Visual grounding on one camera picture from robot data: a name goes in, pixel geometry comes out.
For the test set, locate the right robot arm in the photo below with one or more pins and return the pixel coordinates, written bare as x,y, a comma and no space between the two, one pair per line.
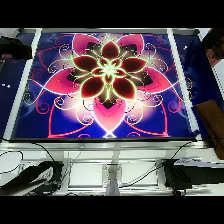
196,175

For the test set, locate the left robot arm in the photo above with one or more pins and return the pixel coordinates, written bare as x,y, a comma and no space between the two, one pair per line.
31,176

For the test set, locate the silver frame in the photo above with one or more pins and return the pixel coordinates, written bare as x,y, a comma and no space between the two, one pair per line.
112,173

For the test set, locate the dark brown garment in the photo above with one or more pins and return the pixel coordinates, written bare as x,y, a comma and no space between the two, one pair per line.
215,38

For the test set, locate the red garment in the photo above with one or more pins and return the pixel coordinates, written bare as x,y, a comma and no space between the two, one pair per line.
217,55

